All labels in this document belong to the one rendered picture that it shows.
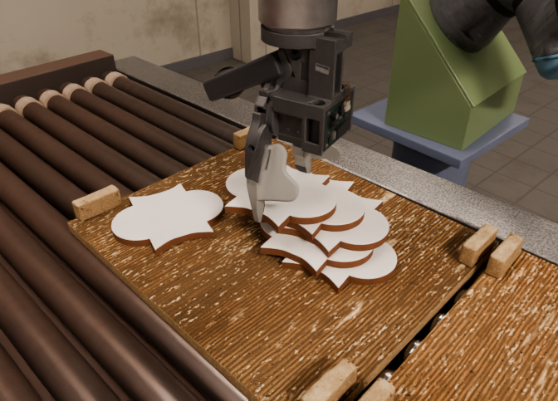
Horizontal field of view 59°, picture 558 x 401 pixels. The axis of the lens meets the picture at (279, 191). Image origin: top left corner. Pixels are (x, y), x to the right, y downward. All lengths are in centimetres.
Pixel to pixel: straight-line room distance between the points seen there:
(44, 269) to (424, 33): 72
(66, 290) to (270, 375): 26
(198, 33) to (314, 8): 352
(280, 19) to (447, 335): 34
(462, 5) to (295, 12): 55
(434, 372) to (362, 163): 41
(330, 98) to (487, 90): 56
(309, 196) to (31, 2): 297
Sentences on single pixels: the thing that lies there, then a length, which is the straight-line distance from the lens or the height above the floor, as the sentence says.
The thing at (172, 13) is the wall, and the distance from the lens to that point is 383.
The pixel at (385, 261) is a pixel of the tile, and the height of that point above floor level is 95.
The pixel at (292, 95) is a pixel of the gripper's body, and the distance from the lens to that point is 50.
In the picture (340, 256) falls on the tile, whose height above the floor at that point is 96.
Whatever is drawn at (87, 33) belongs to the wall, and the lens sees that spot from 357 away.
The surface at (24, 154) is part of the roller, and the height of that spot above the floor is 92.
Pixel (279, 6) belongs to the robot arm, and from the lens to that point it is 47.
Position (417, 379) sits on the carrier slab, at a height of 94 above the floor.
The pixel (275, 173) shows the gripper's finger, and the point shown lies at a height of 104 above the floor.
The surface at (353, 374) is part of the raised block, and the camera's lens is 45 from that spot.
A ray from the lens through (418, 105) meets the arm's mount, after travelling 100.
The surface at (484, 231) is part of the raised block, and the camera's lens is 62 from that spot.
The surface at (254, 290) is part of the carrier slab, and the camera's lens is 54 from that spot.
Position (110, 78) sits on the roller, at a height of 92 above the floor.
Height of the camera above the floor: 132
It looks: 33 degrees down
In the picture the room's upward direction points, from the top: straight up
